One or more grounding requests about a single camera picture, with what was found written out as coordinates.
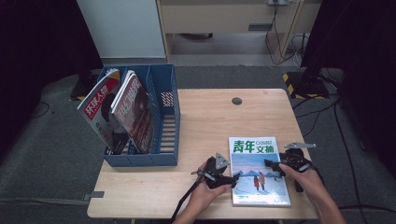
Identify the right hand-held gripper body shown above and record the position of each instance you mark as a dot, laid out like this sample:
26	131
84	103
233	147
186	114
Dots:
294	160

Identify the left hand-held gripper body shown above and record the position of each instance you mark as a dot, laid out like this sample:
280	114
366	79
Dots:
214	174

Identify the white magazine green title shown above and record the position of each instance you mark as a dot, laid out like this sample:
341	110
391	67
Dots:
258	174

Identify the blue plastic file rack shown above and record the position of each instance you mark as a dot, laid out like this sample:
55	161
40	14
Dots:
165	133

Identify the red cover science fiction magazine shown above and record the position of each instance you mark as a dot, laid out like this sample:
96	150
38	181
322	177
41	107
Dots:
137	118

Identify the portrait cover magazine red header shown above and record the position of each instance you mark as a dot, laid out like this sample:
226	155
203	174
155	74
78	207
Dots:
99	109

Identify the person's left hand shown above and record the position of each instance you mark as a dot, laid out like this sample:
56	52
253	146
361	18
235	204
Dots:
205	199

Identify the person's right hand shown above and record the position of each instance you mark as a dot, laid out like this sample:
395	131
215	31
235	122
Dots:
308	186

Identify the grey table grommet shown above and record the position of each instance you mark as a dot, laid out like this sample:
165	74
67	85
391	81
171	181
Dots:
237	101

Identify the grey tape strip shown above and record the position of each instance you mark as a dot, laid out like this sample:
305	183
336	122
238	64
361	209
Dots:
95	195

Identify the beige wooden desk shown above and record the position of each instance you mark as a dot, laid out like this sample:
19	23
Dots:
218	18

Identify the white cabinet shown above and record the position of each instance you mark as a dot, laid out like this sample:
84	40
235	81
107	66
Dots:
124	28

